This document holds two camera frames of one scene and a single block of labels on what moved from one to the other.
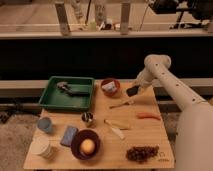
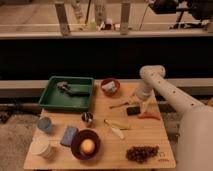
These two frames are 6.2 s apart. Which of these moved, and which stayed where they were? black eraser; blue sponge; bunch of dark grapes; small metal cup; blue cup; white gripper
Moved: black eraser; white gripper
Stayed: blue sponge; bunch of dark grapes; blue cup; small metal cup
